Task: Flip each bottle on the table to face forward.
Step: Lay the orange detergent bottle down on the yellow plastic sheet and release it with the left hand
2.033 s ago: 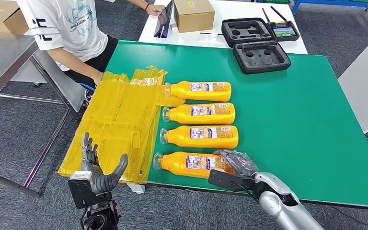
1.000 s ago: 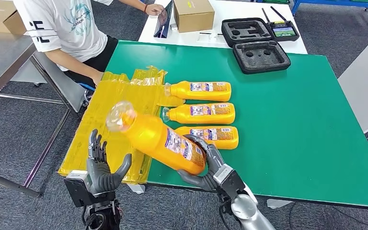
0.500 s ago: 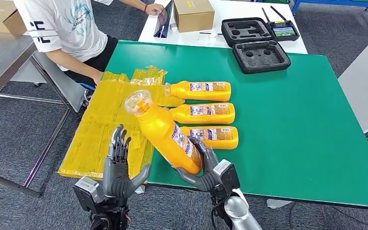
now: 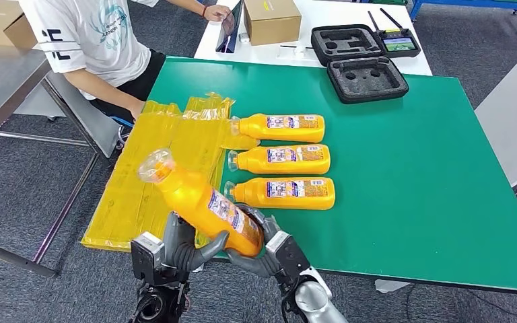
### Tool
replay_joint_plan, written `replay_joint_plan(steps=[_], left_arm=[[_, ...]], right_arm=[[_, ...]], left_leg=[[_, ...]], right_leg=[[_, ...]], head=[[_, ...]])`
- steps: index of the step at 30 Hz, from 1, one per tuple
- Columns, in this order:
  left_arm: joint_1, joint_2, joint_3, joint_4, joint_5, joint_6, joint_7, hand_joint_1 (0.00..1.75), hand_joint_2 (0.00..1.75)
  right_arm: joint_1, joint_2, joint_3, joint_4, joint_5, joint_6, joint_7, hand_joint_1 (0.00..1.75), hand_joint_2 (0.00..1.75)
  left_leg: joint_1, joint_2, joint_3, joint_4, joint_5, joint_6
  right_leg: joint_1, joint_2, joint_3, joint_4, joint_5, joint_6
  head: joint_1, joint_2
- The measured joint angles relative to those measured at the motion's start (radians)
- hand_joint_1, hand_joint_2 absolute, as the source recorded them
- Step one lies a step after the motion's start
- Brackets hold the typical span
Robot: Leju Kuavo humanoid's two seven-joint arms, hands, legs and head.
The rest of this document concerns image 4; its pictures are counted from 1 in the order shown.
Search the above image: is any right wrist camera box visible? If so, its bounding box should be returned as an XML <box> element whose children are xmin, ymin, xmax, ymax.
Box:
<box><xmin>265</xmin><ymin>231</ymin><xmax>312</xmax><ymax>286</ymax></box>

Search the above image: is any orange detergent bottle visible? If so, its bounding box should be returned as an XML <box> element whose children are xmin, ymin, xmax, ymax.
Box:
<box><xmin>223</xmin><ymin>176</ymin><xmax>336</xmax><ymax>211</ymax></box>
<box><xmin>230</xmin><ymin>113</ymin><xmax>325</xmax><ymax>143</ymax></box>
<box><xmin>228</xmin><ymin>143</ymin><xmax>331</xmax><ymax>175</ymax></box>
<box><xmin>137</xmin><ymin>148</ymin><xmax>265</xmax><ymax>258</ymax></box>

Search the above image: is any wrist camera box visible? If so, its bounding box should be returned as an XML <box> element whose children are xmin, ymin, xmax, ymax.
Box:
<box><xmin>130</xmin><ymin>231</ymin><xmax>166</xmax><ymax>282</ymax></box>
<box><xmin>265</xmin><ymin>231</ymin><xmax>312</xmax><ymax>286</ymax></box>

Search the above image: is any yellow plastic sheet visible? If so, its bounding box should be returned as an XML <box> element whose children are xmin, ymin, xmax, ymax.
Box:
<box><xmin>80</xmin><ymin>92</ymin><xmax>262</xmax><ymax>260</ymax></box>

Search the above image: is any plain cardboard box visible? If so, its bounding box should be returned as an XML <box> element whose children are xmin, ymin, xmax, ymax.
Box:
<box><xmin>0</xmin><ymin>0</ymin><xmax>38</xmax><ymax>50</ymax></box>

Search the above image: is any white table foot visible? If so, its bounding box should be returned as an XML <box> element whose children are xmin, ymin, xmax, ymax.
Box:
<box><xmin>374</xmin><ymin>279</ymin><xmax>412</xmax><ymax>294</ymax></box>
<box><xmin>178</xmin><ymin>257</ymin><xmax>205</xmax><ymax>274</ymax></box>

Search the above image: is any black remote controller with antennas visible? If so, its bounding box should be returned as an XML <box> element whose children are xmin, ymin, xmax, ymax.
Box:
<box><xmin>367</xmin><ymin>7</ymin><xmax>421</xmax><ymax>59</ymax></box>

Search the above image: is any black tablet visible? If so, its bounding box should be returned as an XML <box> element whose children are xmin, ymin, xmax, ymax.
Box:
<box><xmin>215</xmin><ymin>0</ymin><xmax>244</xmax><ymax>55</ymax></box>

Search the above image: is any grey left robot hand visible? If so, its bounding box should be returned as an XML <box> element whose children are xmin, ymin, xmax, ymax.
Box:
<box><xmin>162</xmin><ymin>211</ymin><xmax>230</xmax><ymax>273</ymax></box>

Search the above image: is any steel table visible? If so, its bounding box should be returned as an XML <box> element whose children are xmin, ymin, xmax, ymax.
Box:
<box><xmin>0</xmin><ymin>43</ymin><xmax>104</xmax><ymax>278</ymax></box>

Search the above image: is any white table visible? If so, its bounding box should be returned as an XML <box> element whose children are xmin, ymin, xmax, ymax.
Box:
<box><xmin>193</xmin><ymin>0</ymin><xmax>434</xmax><ymax>77</ymax></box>

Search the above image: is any clear plastic packet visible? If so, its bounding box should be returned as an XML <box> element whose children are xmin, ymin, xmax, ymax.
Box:
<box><xmin>277</xmin><ymin>44</ymin><xmax>317</xmax><ymax>60</ymax></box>

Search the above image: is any blue cart frame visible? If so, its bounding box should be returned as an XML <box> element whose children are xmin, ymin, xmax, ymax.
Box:
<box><xmin>407</xmin><ymin>0</ymin><xmax>517</xmax><ymax>39</ymax></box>

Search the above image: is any person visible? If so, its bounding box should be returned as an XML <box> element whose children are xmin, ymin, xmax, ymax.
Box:
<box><xmin>18</xmin><ymin>0</ymin><xmax>234</xmax><ymax>128</ymax></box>

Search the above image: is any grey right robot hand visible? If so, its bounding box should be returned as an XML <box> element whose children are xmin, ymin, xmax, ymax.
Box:
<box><xmin>225</xmin><ymin>204</ymin><xmax>286</xmax><ymax>278</ymax></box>

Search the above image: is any person's right hand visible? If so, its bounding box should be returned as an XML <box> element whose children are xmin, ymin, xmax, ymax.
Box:
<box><xmin>130</xmin><ymin>100</ymin><xmax>148</xmax><ymax>121</ymax></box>

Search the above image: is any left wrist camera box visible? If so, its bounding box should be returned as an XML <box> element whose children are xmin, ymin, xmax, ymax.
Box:
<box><xmin>130</xmin><ymin>231</ymin><xmax>166</xmax><ymax>282</ymax></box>

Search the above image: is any grey metal panel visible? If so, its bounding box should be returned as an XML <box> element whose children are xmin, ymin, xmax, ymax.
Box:
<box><xmin>44</xmin><ymin>71</ymin><xmax>123</xmax><ymax>159</ymax></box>

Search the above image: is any cardboard box with yellow mark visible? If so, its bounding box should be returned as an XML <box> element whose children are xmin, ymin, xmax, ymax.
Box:
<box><xmin>243</xmin><ymin>0</ymin><xmax>302</xmax><ymax>47</ymax></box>

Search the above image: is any person's left hand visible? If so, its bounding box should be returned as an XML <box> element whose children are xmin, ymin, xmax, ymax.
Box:
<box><xmin>204</xmin><ymin>4</ymin><xmax>234</xmax><ymax>23</ymax></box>

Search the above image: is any black foam-lined case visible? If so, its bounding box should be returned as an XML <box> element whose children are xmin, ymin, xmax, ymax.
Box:
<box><xmin>310</xmin><ymin>24</ymin><xmax>410</xmax><ymax>105</ymax></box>

